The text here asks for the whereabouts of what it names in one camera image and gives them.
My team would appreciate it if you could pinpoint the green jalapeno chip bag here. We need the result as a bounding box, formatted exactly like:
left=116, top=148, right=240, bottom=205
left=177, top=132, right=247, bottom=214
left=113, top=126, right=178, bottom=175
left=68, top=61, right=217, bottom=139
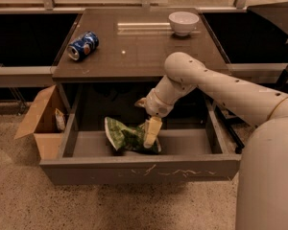
left=105, top=117, right=161, bottom=154

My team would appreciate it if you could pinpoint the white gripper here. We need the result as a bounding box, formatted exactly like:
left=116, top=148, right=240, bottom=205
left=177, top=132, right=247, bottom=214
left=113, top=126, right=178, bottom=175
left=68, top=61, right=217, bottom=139
left=134, top=89, right=173, bottom=149

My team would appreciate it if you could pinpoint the white snack bag in box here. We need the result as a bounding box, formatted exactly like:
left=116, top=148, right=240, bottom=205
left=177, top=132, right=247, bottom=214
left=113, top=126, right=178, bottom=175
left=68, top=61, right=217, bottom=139
left=55, top=109, right=65, bottom=131

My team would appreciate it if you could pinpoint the grey cabinet with counter top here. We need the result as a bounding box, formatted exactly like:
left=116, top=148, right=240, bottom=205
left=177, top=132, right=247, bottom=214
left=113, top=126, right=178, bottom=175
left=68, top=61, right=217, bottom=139
left=51, top=7, right=232, bottom=120

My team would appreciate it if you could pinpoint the black tripod stand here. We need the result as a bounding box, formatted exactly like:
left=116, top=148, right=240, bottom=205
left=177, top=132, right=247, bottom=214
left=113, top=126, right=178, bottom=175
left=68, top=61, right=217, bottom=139
left=215, top=64, right=288, bottom=154

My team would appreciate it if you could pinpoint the white ceramic bowl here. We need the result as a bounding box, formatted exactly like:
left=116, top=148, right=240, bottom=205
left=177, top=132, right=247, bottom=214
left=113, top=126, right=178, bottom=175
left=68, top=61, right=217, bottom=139
left=168, top=11, right=200, bottom=36

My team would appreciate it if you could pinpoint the blue pepsi can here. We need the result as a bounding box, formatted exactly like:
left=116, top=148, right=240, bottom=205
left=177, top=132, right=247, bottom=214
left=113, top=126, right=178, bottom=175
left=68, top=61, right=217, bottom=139
left=67, top=32, right=99, bottom=61

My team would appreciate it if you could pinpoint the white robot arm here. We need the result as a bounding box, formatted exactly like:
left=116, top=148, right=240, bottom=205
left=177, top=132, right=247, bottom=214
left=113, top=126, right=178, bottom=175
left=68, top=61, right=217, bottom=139
left=135, top=52, right=288, bottom=230

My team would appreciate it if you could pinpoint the brown cardboard box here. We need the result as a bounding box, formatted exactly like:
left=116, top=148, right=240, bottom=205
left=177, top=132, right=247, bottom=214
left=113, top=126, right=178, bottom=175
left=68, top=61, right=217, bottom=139
left=14, top=85, right=67, bottom=160

